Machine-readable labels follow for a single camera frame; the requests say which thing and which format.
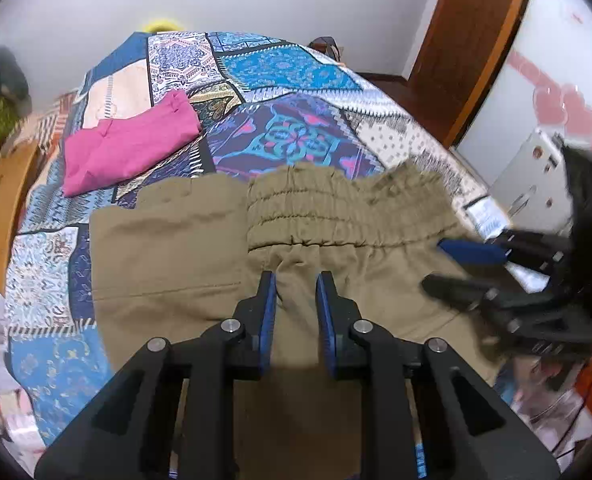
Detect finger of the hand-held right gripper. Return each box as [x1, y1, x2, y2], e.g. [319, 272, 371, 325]
[420, 272, 592, 357]
[437, 230, 572, 276]

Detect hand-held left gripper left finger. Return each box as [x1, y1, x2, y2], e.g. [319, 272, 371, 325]
[35, 270, 279, 480]

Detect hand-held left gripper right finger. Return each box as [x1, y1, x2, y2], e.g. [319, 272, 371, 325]
[316, 270, 561, 480]

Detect olive green shorts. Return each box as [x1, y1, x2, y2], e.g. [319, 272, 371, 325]
[88, 160, 507, 480]

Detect white plastic cabinet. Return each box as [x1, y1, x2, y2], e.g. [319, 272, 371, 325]
[487, 127, 577, 234]

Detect patchwork printed blanket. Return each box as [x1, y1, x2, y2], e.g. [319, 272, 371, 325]
[3, 30, 521, 453]

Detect white wardrobe with pink hearts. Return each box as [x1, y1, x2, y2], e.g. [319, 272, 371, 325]
[448, 0, 592, 171]

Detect brown wooden door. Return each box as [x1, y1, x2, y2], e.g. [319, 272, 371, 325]
[407, 0, 537, 149]

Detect magenta garment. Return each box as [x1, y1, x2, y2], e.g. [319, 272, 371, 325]
[62, 90, 203, 199]

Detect brown bag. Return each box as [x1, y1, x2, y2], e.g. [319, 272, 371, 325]
[307, 36, 348, 67]

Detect yellow round object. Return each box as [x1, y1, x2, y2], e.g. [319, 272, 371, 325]
[141, 18, 185, 34]

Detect grey cloth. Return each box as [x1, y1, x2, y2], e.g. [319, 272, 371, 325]
[0, 47, 32, 106]

